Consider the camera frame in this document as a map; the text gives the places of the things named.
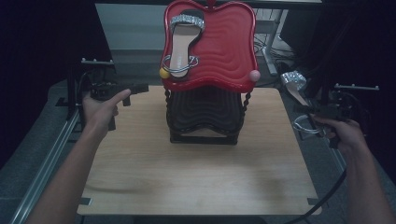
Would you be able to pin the person's left hand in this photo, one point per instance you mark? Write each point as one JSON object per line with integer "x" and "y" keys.
{"x": 99, "y": 112}

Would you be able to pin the person's right hand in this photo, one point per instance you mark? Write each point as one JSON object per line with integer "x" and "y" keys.
{"x": 345, "y": 133}

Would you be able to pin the red and black shoe rack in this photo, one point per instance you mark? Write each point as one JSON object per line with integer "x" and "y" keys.
{"x": 227, "y": 46}

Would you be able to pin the metal floor rail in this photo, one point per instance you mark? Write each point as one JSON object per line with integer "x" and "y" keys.
{"x": 46, "y": 161}
{"x": 337, "y": 157}

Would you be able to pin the grey desk panel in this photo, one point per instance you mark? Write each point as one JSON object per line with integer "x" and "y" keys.
{"x": 130, "y": 28}

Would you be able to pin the white desk leg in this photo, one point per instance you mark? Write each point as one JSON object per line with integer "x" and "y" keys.
{"x": 271, "y": 46}

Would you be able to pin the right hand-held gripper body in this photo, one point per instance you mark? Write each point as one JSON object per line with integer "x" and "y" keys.
{"x": 341, "y": 105}

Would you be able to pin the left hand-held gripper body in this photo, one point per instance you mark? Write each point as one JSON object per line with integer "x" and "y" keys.
{"x": 104, "y": 88}

